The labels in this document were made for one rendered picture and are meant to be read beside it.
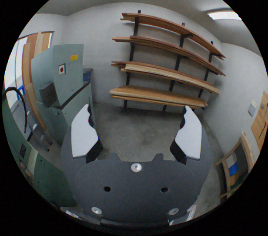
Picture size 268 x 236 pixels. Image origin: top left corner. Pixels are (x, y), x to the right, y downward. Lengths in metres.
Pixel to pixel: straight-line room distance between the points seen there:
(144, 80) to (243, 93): 2.60
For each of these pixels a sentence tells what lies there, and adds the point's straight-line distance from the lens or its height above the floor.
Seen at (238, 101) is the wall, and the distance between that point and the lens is 2.55.
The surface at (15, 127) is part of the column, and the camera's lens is 0.79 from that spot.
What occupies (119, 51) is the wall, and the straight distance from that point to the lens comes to 1.91.
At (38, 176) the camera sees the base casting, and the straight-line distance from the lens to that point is 0.86.
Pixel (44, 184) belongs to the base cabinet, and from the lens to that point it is 0.93.
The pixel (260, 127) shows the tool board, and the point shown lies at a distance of 2.44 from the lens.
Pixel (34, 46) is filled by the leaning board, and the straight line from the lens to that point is 2.28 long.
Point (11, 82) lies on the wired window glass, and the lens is 2.24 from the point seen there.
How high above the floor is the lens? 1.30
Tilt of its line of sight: 31 degrees down
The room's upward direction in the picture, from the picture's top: 10 degrees clockwise
